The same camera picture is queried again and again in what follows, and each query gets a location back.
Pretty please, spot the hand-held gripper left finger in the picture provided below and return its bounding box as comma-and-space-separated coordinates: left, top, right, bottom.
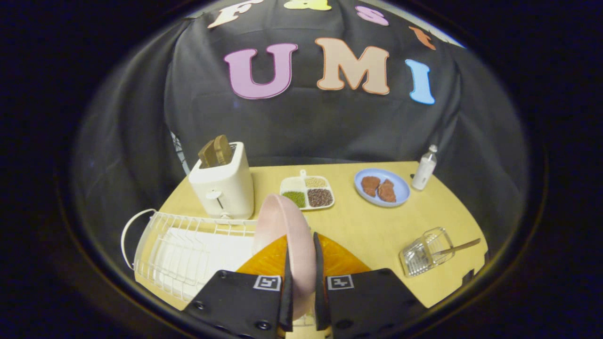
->
182, 234, 293, 339

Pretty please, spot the pink plate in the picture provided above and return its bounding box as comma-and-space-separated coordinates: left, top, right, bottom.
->
252, 194, 317, 321

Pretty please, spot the blue plate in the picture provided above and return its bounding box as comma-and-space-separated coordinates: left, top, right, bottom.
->
354, 168, 411, 208

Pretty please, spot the black backdrop cloth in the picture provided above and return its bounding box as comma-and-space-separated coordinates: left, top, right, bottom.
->
75, 0, 530, 264

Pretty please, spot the brown meat piece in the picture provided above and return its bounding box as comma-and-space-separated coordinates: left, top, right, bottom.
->
361, 176, 381, 197
377, 179, 396, 203

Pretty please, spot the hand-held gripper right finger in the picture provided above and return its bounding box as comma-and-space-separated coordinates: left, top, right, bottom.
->
313, 233, 428, 339

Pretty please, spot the white wire dish rack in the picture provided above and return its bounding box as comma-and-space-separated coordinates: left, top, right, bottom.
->
121, 209, 315, 327

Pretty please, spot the wooden spoon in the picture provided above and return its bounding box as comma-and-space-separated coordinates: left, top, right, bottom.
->
432, 238, 481, 256

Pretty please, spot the white toaster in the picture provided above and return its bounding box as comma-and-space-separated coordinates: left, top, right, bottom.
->
188, 141, 255, 220

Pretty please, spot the white divided tray of grains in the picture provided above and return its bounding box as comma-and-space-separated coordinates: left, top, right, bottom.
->
280, 169, 335, 210

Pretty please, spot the brown toast slice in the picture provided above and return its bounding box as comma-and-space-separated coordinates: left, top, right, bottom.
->
213, 135, 233, 165
198, 139, 218, 168

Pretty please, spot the clear wire basket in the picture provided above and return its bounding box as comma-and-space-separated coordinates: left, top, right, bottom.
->
399, 227, 456, 277

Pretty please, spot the white plastic bottle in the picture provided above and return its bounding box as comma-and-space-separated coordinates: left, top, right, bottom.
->
412, 145, 438, 191

